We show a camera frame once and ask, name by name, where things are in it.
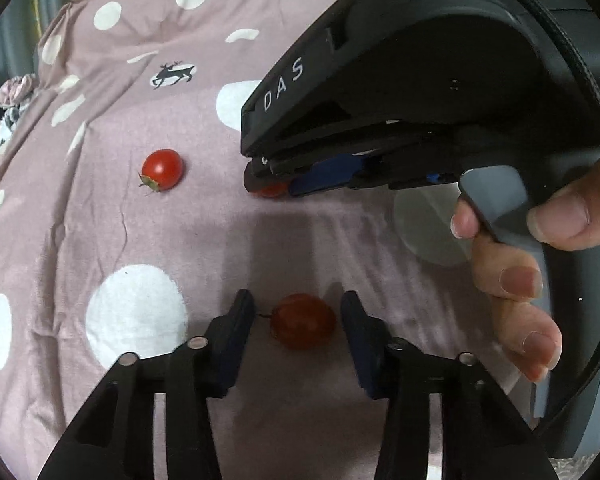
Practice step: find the dark red tomato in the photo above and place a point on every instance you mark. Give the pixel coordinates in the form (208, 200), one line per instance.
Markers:
(303, 322)

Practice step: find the pile of clothes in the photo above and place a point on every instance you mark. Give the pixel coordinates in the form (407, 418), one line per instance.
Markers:
(16, 94)

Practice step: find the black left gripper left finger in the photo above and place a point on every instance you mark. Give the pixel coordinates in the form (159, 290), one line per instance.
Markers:
(111, 435)

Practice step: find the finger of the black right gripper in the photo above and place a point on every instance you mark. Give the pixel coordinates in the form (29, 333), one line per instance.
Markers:
(356, 172)

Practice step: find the person's right hand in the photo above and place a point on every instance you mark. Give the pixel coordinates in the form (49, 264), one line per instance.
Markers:
(511, 278)

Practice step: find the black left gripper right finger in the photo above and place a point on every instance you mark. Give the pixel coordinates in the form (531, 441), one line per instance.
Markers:
(483, 435)

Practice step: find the red cherry tomato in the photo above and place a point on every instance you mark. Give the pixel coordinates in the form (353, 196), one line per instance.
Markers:
(162, 170)
(274, 190)

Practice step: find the pink polka dot cloth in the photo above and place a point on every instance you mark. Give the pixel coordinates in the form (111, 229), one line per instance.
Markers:
(93, 265)

